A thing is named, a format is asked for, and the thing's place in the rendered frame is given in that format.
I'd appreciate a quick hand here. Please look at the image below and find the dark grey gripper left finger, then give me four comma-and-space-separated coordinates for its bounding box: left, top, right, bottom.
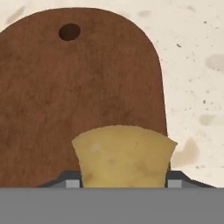
37, 170, 83, 189

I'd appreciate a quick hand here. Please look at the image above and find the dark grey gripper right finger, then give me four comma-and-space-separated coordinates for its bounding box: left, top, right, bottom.
164, 170, 217, 189

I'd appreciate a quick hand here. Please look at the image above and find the yellow sponge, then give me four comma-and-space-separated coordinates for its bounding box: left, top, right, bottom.
71, 124, 179, 189

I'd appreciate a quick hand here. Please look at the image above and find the brown wooden cutting board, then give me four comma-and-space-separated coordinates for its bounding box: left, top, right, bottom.
0, 7, 172, 188

